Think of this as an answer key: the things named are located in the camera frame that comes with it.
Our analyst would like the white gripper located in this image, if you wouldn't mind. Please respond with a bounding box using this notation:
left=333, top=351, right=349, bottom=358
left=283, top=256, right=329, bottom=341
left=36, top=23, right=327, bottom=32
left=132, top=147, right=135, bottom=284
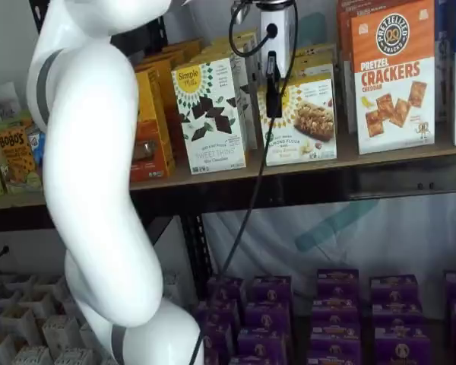
left=258, top=7, right=294, bottom=118

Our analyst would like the long black cable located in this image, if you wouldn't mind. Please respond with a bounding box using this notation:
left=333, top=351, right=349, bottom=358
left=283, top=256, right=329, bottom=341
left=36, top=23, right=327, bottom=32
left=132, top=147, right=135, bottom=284
left=189, top=0, right=299, bottom=365

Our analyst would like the wooden shelf board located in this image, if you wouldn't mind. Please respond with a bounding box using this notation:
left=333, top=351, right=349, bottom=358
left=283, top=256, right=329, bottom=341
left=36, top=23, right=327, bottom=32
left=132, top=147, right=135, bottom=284
left=128, top=142, right=456, bottom=191
left=0, top=188, right=49, bottom=211

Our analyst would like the orange Revival box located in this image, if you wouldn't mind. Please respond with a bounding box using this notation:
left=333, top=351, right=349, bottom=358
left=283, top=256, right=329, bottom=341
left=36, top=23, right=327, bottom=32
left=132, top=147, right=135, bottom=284
left=140, top=56, right=182, bottom=153
left=163, top=37, right=204, bottom=77
left=151, top=47, right=193, bottom=126
left=128, top=67, right=176, bottom=183

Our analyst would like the short looped black cable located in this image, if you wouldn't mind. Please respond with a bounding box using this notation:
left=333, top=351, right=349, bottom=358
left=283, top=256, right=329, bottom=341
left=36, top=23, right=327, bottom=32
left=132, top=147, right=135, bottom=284
left=229, top=0, right=279, bottom=58

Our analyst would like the Simple Mills almond bar box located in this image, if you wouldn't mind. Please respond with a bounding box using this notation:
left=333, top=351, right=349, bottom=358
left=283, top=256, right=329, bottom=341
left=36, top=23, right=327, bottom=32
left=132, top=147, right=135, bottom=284
left=292, top=43, right=338, bottom=68
left=257, top=78, right=338, bottom=167
left=284, top=62, right=336, bottom=83

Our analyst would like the orange pretzel crackers box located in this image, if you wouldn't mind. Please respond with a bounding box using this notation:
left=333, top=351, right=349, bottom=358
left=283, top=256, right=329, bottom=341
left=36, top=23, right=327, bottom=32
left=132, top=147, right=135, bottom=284
left=336, top=0, right=356, bottom=135
left=350, top=0, right=437, bottom=156

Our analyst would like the white patterned small box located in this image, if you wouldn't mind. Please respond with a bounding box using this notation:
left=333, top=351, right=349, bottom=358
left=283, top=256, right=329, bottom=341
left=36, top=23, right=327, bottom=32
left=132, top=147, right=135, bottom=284
left=162, top=270, right=193, bottom=301
left=11, top=345, right=56, bottom=365
left=41, top=314, right=85, bottom=351
left=53, top=348, right=97, bottom=365

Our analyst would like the blue purple ZBar box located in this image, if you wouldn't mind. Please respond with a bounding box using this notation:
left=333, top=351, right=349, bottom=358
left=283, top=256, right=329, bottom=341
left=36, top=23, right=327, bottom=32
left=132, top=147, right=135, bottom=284
left=24, top=131, right=46, bottom=164

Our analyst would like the yellow Bobo's box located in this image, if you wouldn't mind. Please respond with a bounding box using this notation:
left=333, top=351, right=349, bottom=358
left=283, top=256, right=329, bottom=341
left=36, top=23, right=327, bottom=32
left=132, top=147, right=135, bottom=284
left=0, top=127, right=43, bottom=193
left=0, top=120, right=33, bottom=135

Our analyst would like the black metal shelf rack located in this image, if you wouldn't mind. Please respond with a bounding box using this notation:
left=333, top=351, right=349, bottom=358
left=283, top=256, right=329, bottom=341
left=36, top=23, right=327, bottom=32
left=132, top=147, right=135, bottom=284
left=109, top=14, right=456, bottom=286

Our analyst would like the white carton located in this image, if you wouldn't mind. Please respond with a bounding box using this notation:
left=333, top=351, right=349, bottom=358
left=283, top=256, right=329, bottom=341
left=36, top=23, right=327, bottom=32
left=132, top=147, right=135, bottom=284
left=0, top=81, right=22, bottom=119

